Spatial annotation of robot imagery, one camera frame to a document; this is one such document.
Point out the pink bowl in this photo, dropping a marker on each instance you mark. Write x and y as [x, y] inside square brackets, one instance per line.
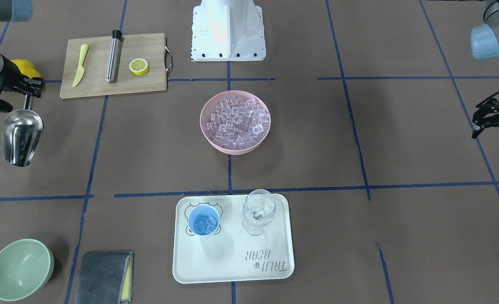
[241, 147]

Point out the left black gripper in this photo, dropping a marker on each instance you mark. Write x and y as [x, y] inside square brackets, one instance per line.
[495, 117]

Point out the green ceramic bowl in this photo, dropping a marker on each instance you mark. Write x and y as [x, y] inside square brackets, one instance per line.
[25, 267]

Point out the wooden cutting board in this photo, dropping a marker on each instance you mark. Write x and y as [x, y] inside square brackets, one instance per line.
[149, 46]

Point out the stainless steel muddler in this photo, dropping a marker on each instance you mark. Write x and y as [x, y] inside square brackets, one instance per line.
[114, 57]

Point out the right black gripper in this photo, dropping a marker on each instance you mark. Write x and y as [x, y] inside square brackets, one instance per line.
[9, 72]

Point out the lemon half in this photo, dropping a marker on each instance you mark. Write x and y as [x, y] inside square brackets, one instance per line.
[139, 66]

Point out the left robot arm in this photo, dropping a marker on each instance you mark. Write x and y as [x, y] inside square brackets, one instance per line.
[485, 46]

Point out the stainless steel scoop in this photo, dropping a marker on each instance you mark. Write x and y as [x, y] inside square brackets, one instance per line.
[21, 131]

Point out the ice cubes in cup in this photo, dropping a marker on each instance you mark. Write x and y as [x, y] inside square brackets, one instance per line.
[205, 225]

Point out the whole yellow lemon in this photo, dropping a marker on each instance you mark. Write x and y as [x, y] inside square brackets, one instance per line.
[30, 72]

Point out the folded grey cloth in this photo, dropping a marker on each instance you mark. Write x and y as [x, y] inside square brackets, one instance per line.
[105, 278]

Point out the cream bear serving tray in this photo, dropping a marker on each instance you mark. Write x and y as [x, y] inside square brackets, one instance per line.
[230, 253]

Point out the blue plastic cup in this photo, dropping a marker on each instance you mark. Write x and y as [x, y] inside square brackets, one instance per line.
[203, 210]

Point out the yellow plastic knife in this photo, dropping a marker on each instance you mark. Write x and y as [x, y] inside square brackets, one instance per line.
[80, 70]

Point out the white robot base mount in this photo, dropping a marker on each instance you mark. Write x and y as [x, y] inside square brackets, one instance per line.
[227, 31]

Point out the pile of clear ice cubes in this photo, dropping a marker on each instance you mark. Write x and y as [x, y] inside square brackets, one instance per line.
[239, 122]

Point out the clear wine glass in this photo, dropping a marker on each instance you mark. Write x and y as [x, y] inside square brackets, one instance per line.
[258, 211]

